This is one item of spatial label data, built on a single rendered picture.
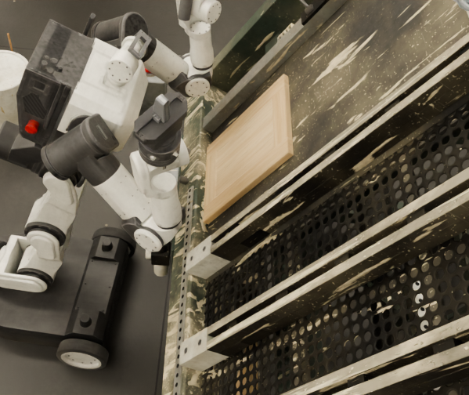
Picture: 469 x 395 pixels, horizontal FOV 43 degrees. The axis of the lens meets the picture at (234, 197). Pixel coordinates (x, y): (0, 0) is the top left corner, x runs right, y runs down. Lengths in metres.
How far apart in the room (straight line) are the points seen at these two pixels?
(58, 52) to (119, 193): 0.39
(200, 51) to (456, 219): 1.02
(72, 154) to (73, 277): 1.22
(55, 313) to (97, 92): 1.21
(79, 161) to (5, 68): 1.78
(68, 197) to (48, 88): 0.46
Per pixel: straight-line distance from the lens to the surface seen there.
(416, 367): 1.00
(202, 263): 1.67
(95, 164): 1.45
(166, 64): 1.83
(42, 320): 2.53
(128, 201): 1.48
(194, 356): 1.54
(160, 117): 1.14
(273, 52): 1.88
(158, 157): 1.22
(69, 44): 1.62
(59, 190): 1.89
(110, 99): 1.54
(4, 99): 3.12
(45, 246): 2.17
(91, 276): 2.56
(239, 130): 1.88
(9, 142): 1.86
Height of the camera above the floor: 2.41
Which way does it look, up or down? 52 degrees down
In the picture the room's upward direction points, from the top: 9 degrees clockwise
